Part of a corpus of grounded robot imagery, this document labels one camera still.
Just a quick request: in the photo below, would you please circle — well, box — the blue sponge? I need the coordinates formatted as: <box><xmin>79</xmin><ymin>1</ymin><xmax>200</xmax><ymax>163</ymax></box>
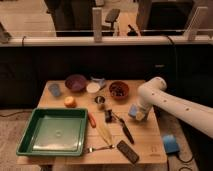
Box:
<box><xmin>128</xmin><ymin>104</ymin><xmax>138</xmax><ymax>118</ymax></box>

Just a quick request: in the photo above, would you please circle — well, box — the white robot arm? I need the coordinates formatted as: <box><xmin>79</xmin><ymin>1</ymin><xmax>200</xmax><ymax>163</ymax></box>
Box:
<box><xmin>136</xmin><ymin>77</ymin><xmax>213</xmax><ymax>139</ymax></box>

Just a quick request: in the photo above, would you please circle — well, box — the green plastic tray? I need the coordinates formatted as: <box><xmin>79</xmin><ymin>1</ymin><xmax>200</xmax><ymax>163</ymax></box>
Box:
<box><xmin>16</xmin><ymin>108</ymin><xmax>88</xmax><ymax>157</ymax></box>

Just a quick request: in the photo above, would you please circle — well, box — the small black clip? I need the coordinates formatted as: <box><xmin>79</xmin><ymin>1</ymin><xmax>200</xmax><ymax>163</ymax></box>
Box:
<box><xmin>105</xmin><ymin>109</ymin><xmax>112</xmax><ymax>123</ymax></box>

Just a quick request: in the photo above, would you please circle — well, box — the brown bowl with contents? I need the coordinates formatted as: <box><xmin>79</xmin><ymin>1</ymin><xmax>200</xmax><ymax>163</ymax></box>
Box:
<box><xmin>109</xmin><ymin>81</ymin><xmax>129</xmax><ymax>100</ymax></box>

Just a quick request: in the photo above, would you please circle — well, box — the black remote control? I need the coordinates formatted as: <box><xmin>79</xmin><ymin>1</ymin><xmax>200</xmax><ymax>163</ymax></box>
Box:
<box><xmin>117</xmin><ymin>140</ymin><xmax>139</xmax><ymax>164</ymax></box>

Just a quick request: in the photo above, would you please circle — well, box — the wooden table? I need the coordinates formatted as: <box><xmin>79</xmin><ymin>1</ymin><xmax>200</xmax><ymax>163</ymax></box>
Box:
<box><xmin>17</xmin><ymin>80</ymin><xmax>167</xmax><ymax>165</ymax></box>

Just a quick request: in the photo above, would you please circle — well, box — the yellow corn cob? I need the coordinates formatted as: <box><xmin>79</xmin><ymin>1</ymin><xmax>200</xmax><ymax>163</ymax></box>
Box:
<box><xmin>97</xmin><ymin>124</ymin><xmax>113</xmax><ymax>146</ymax></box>

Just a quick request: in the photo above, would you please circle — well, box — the blue box on floor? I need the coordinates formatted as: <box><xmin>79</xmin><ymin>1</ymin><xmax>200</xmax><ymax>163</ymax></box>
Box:
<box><xmin>163</xmin><ymin>135</ymin><xmax>180</xmax><ymax>154</ymax></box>

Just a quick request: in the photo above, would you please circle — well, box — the small metal cup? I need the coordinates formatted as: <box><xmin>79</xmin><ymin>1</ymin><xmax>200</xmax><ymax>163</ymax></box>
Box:
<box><xmin>95</xmin><ymin>96</ymin><xmax>105</xmax><ymax>109</ymax></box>

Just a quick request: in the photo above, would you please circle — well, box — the orange carrot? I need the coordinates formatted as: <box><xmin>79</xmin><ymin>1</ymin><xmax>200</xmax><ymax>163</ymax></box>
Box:
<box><xmin>88</xmin><ymin>113</ymin><xmax>96</xmax><ymax>128</ymax></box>

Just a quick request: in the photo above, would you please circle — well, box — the white round lid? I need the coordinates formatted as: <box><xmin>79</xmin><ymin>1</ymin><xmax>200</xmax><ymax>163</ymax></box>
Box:
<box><xmin>86</xmin><ymin>82</ymin><xmax>100</xmax><ymax>93</ymax></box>

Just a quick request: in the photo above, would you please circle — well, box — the silver fork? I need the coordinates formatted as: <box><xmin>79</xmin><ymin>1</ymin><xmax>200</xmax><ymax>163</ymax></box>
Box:
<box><xmin>83</xmin><ymin>145</ymin><xmax>115</xmax><ymax>154</ymax></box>

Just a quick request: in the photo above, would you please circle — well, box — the orange fruit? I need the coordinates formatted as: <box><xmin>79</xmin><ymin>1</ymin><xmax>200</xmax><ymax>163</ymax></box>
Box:
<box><xmin>64</xmin><ymin>96</ymin><xmax>76</xmax><ymax>108</ymax></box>

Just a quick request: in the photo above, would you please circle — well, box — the purple bowl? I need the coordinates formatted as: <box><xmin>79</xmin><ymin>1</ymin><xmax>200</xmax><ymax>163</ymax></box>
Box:
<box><xmin>65</xmin><ymin>74</ymin><xmax>87</xmax><ymax>92</ymax></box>

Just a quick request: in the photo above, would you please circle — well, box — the black office chair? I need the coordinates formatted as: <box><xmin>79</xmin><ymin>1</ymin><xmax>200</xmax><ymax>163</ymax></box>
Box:
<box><xmin>102</xmin><ymin>8</ymin><xmax>120</xmax><ymax>31</ymax></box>

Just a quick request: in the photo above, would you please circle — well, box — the black handled knife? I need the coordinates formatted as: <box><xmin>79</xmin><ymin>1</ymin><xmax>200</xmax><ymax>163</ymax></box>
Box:
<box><xmin>112</xmin><ymin>112</ymin><xmax>135</xmax><ymax>144</ymax></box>

